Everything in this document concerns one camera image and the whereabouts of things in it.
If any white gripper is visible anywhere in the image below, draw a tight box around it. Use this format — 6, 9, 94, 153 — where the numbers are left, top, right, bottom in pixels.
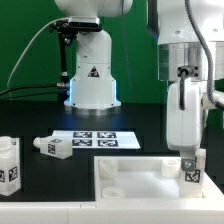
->
166, 81, 202, 172

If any white square table top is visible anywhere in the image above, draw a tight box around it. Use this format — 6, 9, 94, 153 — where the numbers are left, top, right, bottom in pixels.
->
94, 156, 224, 201

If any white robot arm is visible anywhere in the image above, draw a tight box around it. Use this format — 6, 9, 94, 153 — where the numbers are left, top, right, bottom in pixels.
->
54, 0, 224, 172

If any white sheet with tags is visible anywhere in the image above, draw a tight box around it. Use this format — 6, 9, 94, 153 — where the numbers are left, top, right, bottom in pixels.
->
52, 130, 140, 149

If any grey braided robot cable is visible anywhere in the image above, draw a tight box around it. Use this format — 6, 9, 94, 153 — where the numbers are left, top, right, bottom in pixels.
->
178, 0, 224, 112

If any black cable on table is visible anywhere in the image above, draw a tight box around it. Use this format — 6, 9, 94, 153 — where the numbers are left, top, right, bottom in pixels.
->
0, 83, 70, 100

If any white camera cable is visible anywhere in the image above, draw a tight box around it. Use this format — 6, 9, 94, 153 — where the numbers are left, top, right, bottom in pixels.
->
5, 17, 64, 98

